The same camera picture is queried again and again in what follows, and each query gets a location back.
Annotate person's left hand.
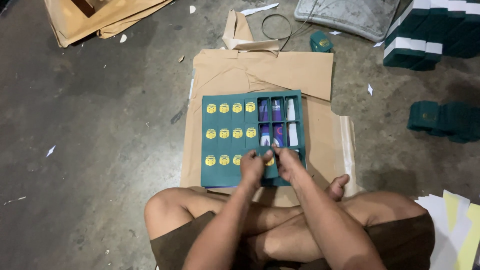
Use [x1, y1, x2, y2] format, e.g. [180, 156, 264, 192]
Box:
[240, 149, 268, 188]

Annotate person's right hand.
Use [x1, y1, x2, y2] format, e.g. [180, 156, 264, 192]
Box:
[272, 145, 305, 184]

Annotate small green card cutout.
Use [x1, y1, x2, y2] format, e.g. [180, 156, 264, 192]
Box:
[262, 148, 280, 180]

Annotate purple white printed sheet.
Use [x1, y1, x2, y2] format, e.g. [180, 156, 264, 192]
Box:
[259, 98, 299, 148]

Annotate brown paper floor mat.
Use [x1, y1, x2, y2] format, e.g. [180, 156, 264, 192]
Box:
[179, 88, 363, 208]

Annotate green die-cut sheet yellow logos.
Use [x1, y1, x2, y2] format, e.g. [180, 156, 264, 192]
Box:
[200, 89, 308, 188]

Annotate creased brown kraft paper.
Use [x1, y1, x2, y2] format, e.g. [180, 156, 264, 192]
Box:
[193, 49, 334, 102]

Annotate person's left leg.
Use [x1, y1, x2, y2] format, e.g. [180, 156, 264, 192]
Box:
[144, 174, 350, 241]

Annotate person's leg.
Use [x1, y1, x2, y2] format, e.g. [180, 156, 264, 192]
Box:
[144, 174, 350, 241]
[259, 190, 429, 263]

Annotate person's right leg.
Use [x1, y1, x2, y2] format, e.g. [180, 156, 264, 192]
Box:
[259, 190, 429, 263]

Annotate small bundle of green cards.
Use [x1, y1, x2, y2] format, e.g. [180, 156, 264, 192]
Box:
[310, 30, 334, 53]

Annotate folded brown paper piece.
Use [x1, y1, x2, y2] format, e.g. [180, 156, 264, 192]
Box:
[222, 9, 280, 52]

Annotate white paper strip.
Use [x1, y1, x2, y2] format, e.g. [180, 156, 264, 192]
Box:
[240, 3, 280, 16]

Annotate grey plastic tray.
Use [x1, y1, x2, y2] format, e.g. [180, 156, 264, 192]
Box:
[294, 0, 400, 43]

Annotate brown shorts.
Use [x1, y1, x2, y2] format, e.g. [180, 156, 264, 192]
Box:
[149, 211, 436, 270]

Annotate pile of green cutouts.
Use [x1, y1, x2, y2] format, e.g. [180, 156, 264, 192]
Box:
[407, 100, 480, 144]

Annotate pile of white yellow paper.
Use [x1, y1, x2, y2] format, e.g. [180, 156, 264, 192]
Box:
[415, 190, 480, 270]

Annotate stacks of green white cards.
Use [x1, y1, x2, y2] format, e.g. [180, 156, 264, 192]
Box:
[383, 0, 480, 72]

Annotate flattened brown cardboard box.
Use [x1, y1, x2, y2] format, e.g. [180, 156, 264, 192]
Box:
[44, 0, 174, 48]

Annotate black cable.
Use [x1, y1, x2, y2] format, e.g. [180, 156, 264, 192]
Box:
[261, 0, 319, 52]

